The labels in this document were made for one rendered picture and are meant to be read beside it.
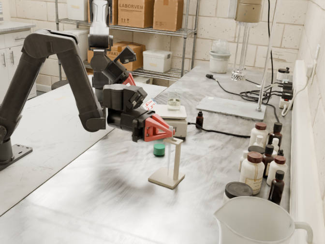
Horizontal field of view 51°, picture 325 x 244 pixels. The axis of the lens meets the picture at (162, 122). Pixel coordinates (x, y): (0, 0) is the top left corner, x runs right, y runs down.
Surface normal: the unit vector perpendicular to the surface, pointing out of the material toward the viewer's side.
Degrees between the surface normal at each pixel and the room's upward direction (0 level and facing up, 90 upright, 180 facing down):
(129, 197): 0
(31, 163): 0
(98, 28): 28
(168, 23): 89
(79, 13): 92
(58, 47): 90
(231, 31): 90
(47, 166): 0
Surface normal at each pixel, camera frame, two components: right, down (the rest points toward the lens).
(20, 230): 0.06, -0.92
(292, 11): -0.34, 0.34
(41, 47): 0.12, 0.38
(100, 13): 0.11, -0.64
